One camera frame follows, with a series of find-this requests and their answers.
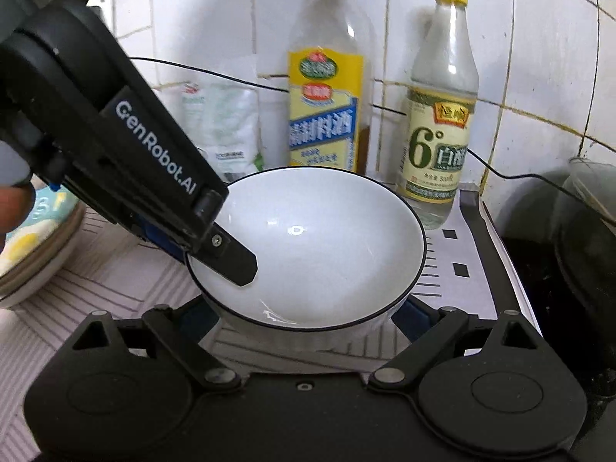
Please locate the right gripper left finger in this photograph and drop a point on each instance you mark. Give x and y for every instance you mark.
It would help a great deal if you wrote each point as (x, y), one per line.
(180, 331)

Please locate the person's hand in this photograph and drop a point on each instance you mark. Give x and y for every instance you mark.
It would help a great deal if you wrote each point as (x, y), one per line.
(16, 190)

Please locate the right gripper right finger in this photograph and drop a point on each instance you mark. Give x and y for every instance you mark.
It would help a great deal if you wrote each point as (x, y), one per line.
(432, 334)

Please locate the white rabbit pattern plate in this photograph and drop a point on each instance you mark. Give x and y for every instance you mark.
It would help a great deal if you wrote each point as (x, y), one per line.
(14, 293)

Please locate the blue fried egg plate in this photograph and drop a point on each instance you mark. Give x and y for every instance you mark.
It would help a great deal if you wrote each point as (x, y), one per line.
(53, 220)

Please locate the black stove pot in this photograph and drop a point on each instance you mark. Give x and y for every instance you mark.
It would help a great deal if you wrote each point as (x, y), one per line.
(562, 241)

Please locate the white salt bag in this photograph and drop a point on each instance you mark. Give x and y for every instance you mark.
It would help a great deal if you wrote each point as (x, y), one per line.
(222, 121)

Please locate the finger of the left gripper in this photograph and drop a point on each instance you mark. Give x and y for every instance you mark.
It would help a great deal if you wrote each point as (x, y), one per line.
(225, 255)

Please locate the yellow label cooking wine bottle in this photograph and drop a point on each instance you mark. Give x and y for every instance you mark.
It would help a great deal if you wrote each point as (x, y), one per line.
(330, 82)

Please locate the white vinegar bottle yellow cap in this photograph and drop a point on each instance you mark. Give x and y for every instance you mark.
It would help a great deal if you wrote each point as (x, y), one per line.
(440, 105)

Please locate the striped white table mat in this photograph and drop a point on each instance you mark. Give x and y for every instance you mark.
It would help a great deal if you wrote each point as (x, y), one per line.
(110, 271)

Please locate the white bowl black rim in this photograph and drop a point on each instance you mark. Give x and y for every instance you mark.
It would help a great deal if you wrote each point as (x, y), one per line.
(337, 254)

